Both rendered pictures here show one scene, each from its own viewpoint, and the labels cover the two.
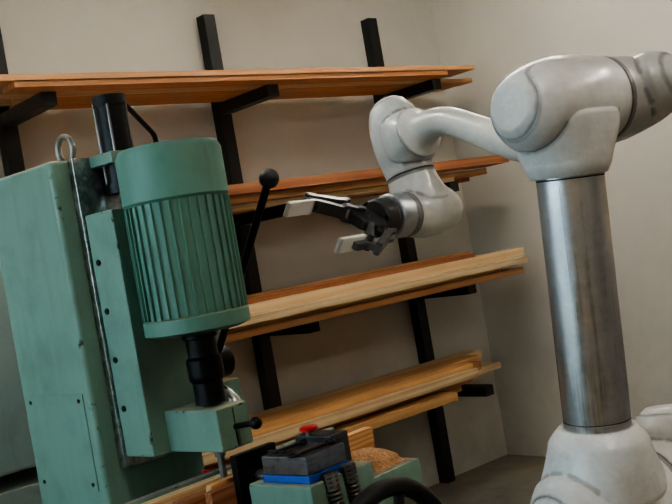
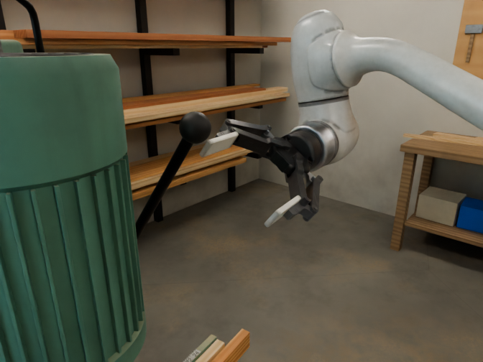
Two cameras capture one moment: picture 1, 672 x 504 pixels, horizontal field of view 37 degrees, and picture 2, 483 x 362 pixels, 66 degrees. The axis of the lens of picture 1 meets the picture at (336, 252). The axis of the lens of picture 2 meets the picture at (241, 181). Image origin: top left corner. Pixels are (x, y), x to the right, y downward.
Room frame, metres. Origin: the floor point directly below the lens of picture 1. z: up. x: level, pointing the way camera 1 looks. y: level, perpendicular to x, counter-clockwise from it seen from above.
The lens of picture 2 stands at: (1.31, 0.10, 1.51)
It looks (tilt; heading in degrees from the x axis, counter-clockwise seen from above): 20 degrees down; 351
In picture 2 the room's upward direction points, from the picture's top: straight up
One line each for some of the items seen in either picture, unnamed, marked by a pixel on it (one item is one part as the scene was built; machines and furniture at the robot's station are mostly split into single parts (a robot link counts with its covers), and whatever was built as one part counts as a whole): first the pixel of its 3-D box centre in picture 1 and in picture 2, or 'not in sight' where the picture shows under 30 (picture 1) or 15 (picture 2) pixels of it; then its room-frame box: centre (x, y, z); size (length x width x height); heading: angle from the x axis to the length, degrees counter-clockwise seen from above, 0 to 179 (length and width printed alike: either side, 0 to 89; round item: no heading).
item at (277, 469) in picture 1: (310, 453); not in sight; (1.54, 0.09, 0.99); 0.13 x 0.11 x 0.06; 138
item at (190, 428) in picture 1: (209, 430); not in sight; (1.68, 0.26, 1.03); 0.14 x 0.07 x 0.09; 48
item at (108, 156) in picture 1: (114, 145); not in sight; (1.76, 0.35, 1.54); 0.08 x 0.08 x 0.17; 48
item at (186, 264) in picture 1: (182, 238); (41, 220); (1.66, 0.25, 1.35); 0.18 x 0.18 x 0.31
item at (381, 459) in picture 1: (366, 456); not in sight; (1.79, 0.01, 0.91); 0.12 x 0.09 x 0.03; 48
